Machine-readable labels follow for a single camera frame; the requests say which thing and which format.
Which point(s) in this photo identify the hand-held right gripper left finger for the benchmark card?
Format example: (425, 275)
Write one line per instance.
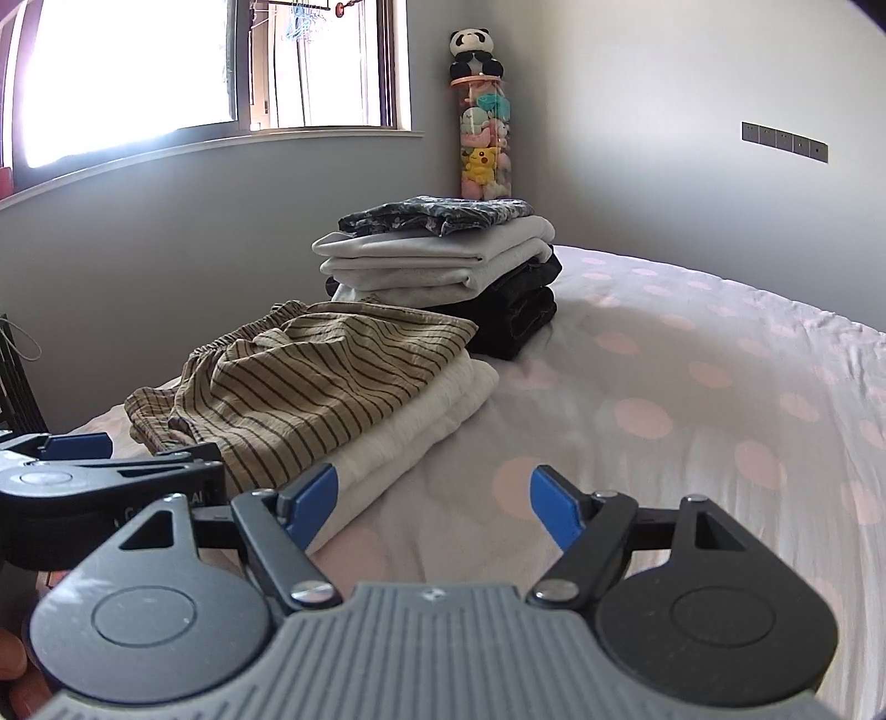
(317, 500)

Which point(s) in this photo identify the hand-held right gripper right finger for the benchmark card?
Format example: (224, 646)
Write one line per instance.
(554, 504)

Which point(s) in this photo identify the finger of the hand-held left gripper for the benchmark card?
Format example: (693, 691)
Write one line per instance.
(76, 446)

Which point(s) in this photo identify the beige striped shirt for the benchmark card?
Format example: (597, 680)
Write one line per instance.
(318, 374)

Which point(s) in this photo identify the stack of folded clothes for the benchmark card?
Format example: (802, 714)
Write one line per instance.
(429, 259)

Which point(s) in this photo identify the blue clothes hangers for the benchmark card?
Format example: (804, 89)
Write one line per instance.
(304, 17)

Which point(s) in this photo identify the person's left hand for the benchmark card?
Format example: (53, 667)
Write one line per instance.
(10, 661)

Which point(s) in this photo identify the black rack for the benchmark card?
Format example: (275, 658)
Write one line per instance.
(17, 388)

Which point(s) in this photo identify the white folded garment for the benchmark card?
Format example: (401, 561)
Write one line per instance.
(408, 429)

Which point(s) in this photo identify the black folded garment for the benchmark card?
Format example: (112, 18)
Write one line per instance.
(516, 311)

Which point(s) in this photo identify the polka-dot bed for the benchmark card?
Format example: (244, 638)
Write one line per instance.
(692, 360)

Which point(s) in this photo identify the dark patterned folded garment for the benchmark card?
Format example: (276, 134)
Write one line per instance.
(429, 211)

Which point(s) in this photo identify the clear tube of plush toys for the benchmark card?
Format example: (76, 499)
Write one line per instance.
(484, 138)

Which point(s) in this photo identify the window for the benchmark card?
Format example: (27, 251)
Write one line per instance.
(138, 62)

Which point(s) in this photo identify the panda plush toy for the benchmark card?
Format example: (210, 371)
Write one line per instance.
(474, 52)

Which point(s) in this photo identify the grey wall switch panel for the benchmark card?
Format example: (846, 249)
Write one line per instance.
(782, 142)

